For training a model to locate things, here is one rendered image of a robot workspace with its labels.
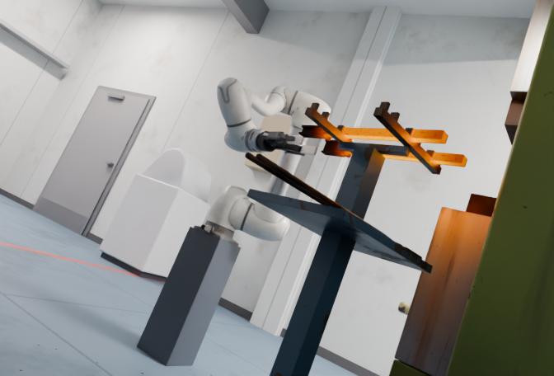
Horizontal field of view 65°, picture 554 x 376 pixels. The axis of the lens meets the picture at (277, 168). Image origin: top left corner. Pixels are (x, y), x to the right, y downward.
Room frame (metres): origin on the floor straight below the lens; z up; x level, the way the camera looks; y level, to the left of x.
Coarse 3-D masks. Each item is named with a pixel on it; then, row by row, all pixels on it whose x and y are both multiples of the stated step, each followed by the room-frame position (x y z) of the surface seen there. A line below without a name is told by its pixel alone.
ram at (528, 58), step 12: (540, 0) 1.24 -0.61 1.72; (552, 0) 1.21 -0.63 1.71; (540, 12) 1.23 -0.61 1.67; (540, 24) 1.23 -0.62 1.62; (528, 36) 1.24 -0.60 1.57; (540, 36) 1.22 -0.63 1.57; (528, 48) 1.23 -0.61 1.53; (528, 60) 1.23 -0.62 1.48; (516, 72) 1.24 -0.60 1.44; (528, 72) 1.22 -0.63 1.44; (516, 84) 1.24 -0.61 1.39; (528, 84) 1.21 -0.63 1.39; (516, 96) 1.26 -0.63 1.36
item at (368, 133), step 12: (300, 132) 1.25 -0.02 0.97; (312, 132) 1.22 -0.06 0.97; (324, 132) 1.18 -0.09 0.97; (348, 132) 1.11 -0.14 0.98; (360, 132) 1.08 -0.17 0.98; (372, 132) 1.05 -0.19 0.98; (384, 132) 1.02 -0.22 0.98; (420, 132) 0.95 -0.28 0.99; (432, 132) 0.92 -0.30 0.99; (444, 132) 0.91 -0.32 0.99
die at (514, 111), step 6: (510, 102) 1.29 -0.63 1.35; (516, 102) 1.27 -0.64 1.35; (522, 102) 1.26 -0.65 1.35; (510, 108) 1.28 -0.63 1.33; (516, 108) 1.27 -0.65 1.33; (522, 108) 1.26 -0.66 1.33; (510, 114) 1.28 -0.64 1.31; (516, 114) 1.27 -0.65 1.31; (510, 120) 1.27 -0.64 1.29; (516, 120) 1.26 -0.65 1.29; (510, 126) 1.28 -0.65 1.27; (516, 126) 1.27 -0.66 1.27; (510, 132) 1.32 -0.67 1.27; (510, 138) 1.35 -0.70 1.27
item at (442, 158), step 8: (328, 144) 1.32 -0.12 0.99; (336, 144) 1.30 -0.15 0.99; (328, 152) 1.30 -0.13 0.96; (336, 152) 1.28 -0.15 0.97; (344, 152) 1.26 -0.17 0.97; (408, 160) 1.12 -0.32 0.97; (416, 160) 1.09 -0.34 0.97; (440, 160) 1.03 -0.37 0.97; (448, 160) 1.01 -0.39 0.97; (456, 160) 1.00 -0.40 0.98; (464, 160) 1.00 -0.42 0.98
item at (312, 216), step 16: (256, 192) 1.02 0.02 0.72; (272, 208) 1.07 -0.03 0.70; (288, 208) 0.96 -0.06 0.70; (304, 208) 0.89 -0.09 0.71; (320, 208) 0.86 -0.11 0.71; (336, 208) 0.83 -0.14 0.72; (304, 224) 1.13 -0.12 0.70; (320, 224) 1.01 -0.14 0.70; (336, 224) 0.91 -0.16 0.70; (352, 224) 0.83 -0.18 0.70; (368, 224) 0.87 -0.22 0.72; (368, 240) 0.95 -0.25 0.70; (384, 240) 0.92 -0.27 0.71; (384, 256) 1.11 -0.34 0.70; (400, 256) 1.00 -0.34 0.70; (416, 256) 1.02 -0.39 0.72
